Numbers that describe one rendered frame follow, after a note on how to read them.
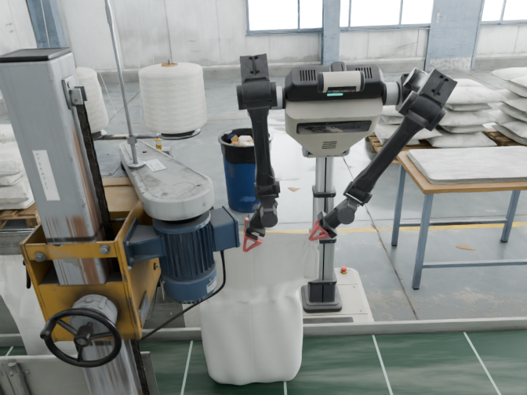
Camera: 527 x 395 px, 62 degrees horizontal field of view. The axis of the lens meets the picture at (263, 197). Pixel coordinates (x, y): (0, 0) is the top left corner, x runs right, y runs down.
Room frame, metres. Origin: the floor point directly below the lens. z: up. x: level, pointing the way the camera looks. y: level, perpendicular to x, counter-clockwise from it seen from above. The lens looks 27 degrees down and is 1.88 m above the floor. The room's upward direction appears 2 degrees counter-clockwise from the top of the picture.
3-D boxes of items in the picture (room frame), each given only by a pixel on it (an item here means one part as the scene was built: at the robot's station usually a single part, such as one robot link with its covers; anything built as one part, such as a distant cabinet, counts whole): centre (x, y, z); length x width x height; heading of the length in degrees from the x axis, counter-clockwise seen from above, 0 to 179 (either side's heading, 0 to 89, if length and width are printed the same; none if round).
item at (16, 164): (3.62, 2.16, 0.56); 0.66 x 0.42 x 0.15; 179
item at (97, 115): (1.16, 0.48, 1.61); 0.15 x 0.14 x 0.17; 89
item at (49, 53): (0.95, 0.46, 1.76); 0.12 x 0.11 x 0.01; 179
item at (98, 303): (0.85, 0.44, 1.14); 0.11 x 0.06 x 0.11; 89
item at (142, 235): (0.97, 0.30, 1.27); 0.12 x 0.09 x 0.09; 179
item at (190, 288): (1.01, 0.22, 1.21); 0.15 x 0.15 x 0.25
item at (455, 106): (4.81, -2.23, 0.57); 0.66 x 0.43 x 0.13; 179
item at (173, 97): (1.16, 0.22, 1.61); 0.17 x 0.17 x 0.17
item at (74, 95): (0.94, 0.39, 1.68); 0.05 x 0.03 x 0.06; 179
